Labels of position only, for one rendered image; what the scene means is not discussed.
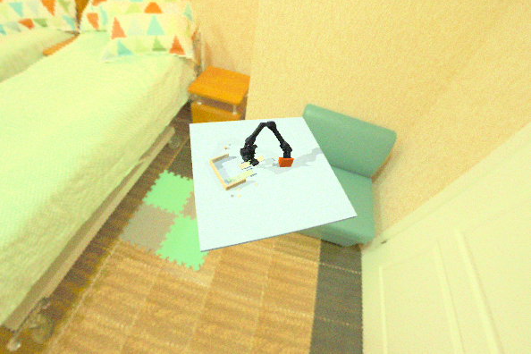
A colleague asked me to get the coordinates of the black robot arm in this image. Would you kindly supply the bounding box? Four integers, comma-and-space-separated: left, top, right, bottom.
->
240, 121, 292, 163

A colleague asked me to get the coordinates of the tan speckled strip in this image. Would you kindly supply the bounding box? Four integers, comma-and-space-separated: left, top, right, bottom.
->
239, 156, 265, 170

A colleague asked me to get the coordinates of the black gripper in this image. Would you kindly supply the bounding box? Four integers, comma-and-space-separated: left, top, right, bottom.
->
249, 153, 259, 166

